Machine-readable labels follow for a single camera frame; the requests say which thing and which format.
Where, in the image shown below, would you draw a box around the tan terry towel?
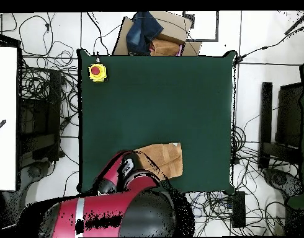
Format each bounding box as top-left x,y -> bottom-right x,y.
133,142 -> 184,181

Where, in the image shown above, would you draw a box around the black flat bar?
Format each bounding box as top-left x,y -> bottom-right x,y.
259,81 -> 274,170

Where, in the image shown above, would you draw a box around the dark green tablecloth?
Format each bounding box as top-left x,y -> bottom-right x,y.
76,48 -> 237,195

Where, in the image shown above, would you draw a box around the yellow emergency stop button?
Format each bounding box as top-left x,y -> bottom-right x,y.
88,57 -> 108,83

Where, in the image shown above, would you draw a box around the brown folded cloth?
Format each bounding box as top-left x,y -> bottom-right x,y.
150,38 -> 182,56

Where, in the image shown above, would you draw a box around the blue denim jeans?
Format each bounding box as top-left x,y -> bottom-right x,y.
125,11 -> 164,56

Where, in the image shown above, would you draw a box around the brown cardboard box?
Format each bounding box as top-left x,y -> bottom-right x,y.
112,11 -> 202,56

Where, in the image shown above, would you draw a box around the black equipment rack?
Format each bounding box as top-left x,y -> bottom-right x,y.
17,69 -> 63,162

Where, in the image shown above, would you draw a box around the black power box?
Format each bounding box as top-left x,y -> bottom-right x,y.
231,190 -> 246,228

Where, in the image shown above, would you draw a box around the black stand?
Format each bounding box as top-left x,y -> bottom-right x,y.
275,82 -> 304,149

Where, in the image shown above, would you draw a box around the white table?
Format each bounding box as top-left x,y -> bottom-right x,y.
0,46 -> 19,192

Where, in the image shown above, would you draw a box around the black rod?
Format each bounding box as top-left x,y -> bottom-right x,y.
284,11 -> 304,35

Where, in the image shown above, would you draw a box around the black square frame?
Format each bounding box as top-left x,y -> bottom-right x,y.
182,11 -> 220,42

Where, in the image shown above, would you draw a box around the black caster base with cables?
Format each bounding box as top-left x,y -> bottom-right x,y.
20,159 -> 52,189
262,167 -> 304,199

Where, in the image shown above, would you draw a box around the black cable with connector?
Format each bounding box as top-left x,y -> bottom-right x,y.
235,24 -> 304,63

